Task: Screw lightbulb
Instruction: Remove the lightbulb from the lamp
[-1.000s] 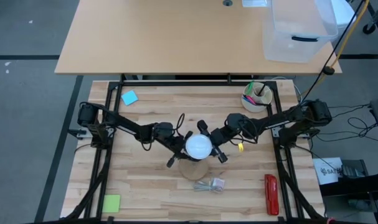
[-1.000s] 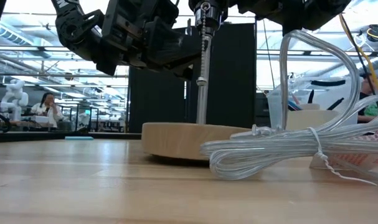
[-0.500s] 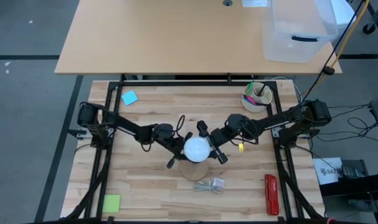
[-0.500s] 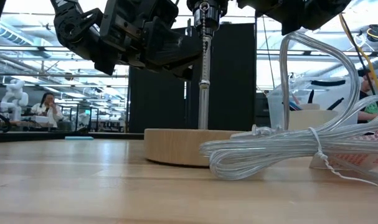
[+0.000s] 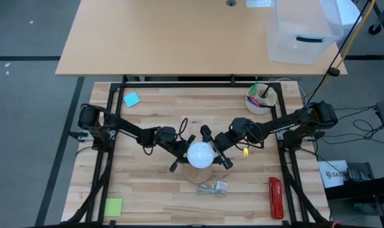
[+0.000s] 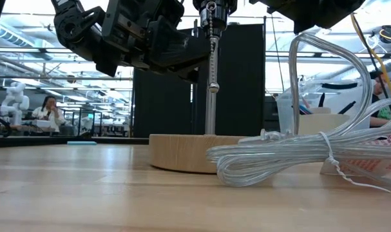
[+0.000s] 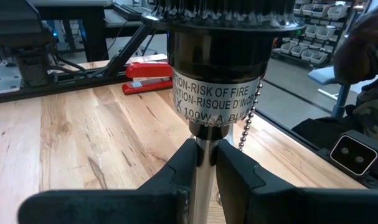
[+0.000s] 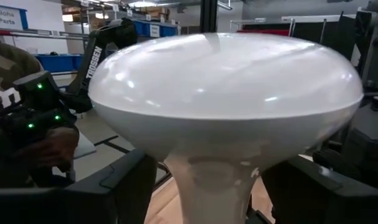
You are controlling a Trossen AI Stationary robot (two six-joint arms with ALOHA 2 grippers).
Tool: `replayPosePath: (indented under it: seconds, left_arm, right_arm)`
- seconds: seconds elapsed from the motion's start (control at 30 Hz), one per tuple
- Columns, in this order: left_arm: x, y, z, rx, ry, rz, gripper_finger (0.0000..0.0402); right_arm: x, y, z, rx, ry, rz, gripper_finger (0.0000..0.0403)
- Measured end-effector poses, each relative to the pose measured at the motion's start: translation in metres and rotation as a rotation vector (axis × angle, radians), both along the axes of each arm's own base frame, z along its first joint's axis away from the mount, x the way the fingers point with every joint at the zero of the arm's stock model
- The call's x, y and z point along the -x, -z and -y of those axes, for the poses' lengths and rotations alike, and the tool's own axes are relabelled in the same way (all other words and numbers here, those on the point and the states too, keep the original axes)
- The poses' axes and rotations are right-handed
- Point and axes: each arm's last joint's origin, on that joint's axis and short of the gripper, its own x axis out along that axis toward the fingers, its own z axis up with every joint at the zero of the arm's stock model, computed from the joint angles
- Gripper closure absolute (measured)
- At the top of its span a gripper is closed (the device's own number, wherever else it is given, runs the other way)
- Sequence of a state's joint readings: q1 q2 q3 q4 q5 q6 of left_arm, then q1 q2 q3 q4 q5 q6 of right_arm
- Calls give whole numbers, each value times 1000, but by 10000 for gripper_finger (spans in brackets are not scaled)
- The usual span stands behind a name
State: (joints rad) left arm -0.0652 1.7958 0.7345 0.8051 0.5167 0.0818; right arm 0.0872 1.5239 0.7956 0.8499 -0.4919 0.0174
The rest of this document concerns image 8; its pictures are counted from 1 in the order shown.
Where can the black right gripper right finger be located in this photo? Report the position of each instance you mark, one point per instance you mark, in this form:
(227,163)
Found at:
(332,208)

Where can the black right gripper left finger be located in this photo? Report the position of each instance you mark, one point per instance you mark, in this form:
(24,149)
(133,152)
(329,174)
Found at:
(83,205)

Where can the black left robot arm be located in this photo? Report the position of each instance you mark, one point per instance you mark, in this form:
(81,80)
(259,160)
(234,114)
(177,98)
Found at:
(372,140)

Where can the blue storage bins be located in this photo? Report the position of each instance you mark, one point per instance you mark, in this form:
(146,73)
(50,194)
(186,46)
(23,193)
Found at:
(58,62)

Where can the person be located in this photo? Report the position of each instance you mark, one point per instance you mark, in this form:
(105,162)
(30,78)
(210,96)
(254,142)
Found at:
(8,65)

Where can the black divider panel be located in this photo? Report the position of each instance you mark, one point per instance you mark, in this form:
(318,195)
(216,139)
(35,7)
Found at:
(335,34)

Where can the Aloha Parts sign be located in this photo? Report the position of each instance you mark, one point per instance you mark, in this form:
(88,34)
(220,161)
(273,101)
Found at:
(6,17)

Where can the black aluminium table frame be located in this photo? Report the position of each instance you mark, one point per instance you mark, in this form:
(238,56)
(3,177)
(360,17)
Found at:
(209,15)

